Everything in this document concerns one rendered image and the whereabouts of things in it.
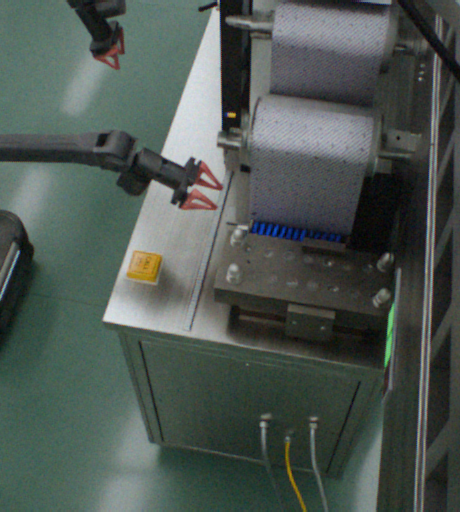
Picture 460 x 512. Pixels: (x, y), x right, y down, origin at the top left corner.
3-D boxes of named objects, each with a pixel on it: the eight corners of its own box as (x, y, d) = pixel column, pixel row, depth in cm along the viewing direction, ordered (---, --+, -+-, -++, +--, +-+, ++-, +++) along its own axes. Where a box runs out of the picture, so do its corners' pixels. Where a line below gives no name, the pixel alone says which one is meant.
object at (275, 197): (249, 220, 159) (250, 166, 144) (349, 236, 157) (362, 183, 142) (248, 222, 159) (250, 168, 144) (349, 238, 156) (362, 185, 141)
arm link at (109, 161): (105, 158, 143) (115, 128, 147) (90, 186, 152) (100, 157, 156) (158, 180, 146) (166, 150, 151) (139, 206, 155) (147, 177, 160)
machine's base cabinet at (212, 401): (271, 7, 373) (280, -159, 303) (389, 22, 366) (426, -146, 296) (149, 452, 231) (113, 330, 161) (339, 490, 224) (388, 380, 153)
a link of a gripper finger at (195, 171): (211, 212, 156) (174, 195, 153) (218, 189, 160) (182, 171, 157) (224, 197, 151) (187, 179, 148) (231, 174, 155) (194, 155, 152)
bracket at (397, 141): (386, 134, 140) (388, 127, 139) (414, 138, 140) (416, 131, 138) (384, 151, 137) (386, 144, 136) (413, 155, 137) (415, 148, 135)
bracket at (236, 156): (227, 209, 177) (227, 123, 152) (252, 213, 176) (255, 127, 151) (223, 224, 174) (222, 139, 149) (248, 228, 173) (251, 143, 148)
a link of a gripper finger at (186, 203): (208, 223, 154) (171, 205, 151) (215, 199, 158) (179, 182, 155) (221, 208, 149) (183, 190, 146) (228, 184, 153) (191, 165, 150)
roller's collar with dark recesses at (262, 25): (254, 26, 156) (255, 2, 151) (280, 29, 155) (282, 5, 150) (249, 43, 152) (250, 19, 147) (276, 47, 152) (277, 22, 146)
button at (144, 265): (135, 254, 168) (133, 248, 166) (162, 259, 168) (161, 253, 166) (127, 278, 164) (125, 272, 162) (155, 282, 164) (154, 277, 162)
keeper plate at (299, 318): (285, 327, 156) (288, 302, 147) (329, 335, 154) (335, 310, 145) (283, 337, 154) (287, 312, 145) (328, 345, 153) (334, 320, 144)
